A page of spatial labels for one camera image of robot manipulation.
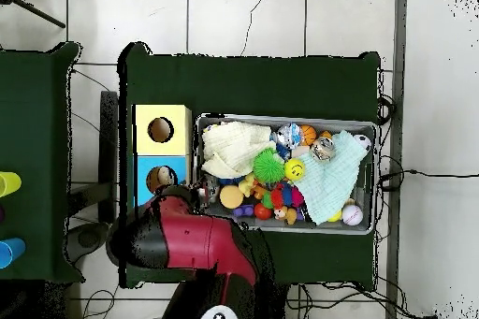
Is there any cream yellow waffle cloth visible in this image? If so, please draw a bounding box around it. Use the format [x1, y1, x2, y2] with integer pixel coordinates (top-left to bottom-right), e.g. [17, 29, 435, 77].
[200, 121, 278, 180]

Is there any black cable bundle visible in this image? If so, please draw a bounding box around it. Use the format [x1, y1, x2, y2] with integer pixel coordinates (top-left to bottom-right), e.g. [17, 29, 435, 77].
[285, 281, 439, 319]

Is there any wooden box with three holes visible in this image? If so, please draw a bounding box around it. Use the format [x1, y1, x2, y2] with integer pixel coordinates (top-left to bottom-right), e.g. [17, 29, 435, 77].
[132, 104, 193, 208]

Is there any dark green table cloth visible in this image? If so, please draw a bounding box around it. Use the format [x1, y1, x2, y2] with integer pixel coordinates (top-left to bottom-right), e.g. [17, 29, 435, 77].
[117, 41, 382, 290]

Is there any orange round foam ball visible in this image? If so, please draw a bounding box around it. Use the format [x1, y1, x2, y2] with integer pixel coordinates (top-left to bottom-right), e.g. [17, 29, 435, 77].
[219, 184, 245, 210]

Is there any white baseball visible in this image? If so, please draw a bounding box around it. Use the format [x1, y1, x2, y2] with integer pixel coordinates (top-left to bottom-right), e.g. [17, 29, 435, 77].
[341, 204, 364, 226]

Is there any coiled black cable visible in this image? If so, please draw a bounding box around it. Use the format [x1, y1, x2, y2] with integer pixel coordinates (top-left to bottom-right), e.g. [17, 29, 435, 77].
[375, 94, 397, 125]

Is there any yellow smiley ball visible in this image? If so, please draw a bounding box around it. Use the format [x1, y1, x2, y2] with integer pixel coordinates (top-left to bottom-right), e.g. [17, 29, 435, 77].
[283, 158, 307, 181]

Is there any orange toy basketball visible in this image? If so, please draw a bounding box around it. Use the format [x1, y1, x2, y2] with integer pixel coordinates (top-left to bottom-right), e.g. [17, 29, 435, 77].
[298, 124, 318, 147]

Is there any black cable with plug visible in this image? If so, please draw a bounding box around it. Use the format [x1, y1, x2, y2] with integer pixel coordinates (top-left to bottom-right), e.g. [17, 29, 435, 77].
[377, 153, 479, 193]

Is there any black tripod leg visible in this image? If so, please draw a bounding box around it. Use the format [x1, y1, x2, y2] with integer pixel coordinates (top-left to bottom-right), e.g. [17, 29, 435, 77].
[0, 0, 67, 30]

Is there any yellow plastic cup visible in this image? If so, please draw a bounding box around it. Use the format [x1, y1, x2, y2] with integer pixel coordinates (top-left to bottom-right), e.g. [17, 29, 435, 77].
[0, 170, 22, 198]

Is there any mint green waffle cloth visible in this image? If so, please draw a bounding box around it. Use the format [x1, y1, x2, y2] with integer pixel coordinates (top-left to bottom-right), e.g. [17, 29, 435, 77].
[293, 129, 370, 225]

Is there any silver wire mesh bin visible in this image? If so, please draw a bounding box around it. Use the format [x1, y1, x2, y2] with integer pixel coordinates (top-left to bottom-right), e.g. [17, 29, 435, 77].
[192, 112, 378, 236]

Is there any green cloth side table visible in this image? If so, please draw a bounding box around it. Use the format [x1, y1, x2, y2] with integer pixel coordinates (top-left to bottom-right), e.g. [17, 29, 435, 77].
[0, 41, 85, 284]

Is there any colourful spiky caterpillar toy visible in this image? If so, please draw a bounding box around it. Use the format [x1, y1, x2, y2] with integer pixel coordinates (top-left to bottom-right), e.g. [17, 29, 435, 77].
[260, 181, 305, 210]

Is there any green spiky toy with eyes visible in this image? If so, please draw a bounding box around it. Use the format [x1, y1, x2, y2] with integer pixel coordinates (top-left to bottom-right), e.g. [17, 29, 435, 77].
[252, 147, 286, 184]

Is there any blue plastic cup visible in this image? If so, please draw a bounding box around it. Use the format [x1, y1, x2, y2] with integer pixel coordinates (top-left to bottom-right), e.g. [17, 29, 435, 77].
[0, 237, 27, 270]

